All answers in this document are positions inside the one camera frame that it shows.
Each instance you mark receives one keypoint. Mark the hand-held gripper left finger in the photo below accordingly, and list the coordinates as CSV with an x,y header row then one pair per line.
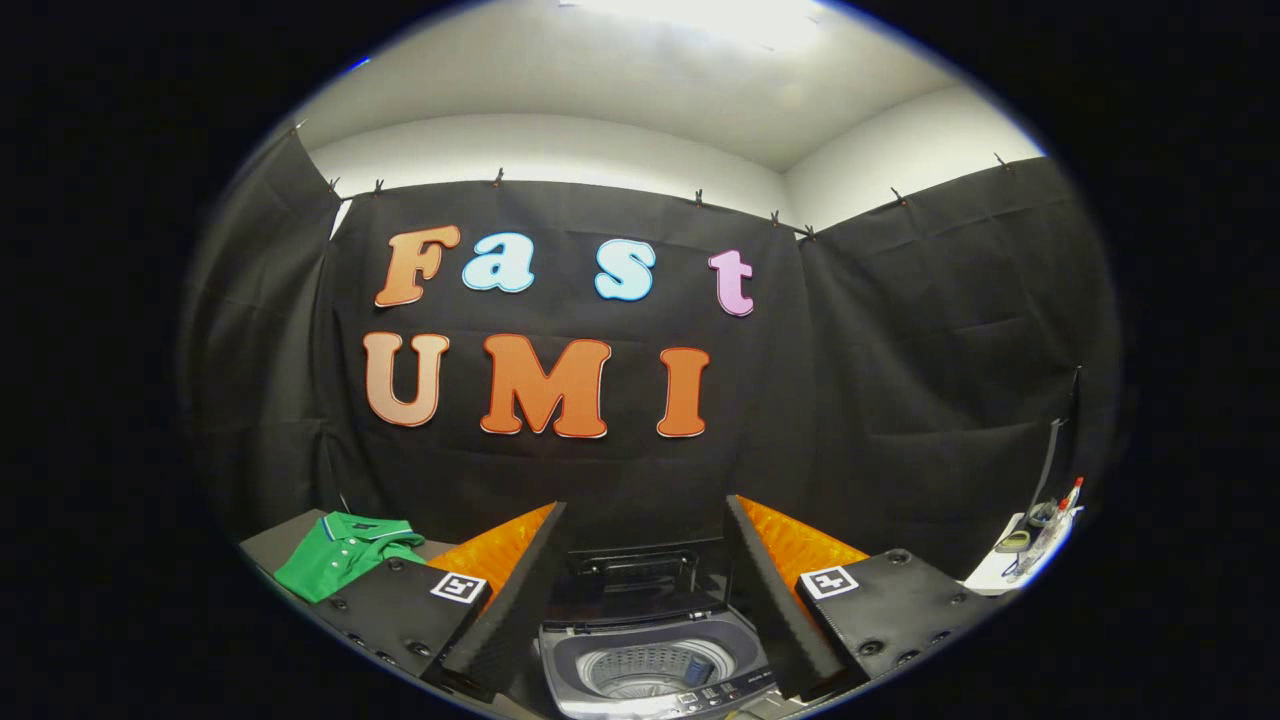
x,y
518,605

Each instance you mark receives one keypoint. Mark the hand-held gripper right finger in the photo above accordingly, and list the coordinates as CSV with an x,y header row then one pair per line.
x,y
775,605

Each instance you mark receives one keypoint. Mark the grey washing machine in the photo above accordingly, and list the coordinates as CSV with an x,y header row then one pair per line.
x,y
650,625

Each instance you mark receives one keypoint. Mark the green polo shirt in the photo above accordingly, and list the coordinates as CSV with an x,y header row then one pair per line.
x,y
340,560

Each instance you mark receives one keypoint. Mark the white side table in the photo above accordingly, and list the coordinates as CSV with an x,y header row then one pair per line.
x,y
990,575

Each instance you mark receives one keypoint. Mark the tape roll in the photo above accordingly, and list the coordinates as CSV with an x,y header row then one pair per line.
x,y
1012,542

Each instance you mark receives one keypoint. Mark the grey cabinet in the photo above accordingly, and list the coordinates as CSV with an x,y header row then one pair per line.
x,y
280,540

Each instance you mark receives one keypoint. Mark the clear bottle with red cap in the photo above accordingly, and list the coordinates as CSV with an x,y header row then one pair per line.
x,y
1048,535

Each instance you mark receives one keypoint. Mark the dark metal stand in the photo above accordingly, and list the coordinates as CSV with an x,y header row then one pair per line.
x,y
1050,450

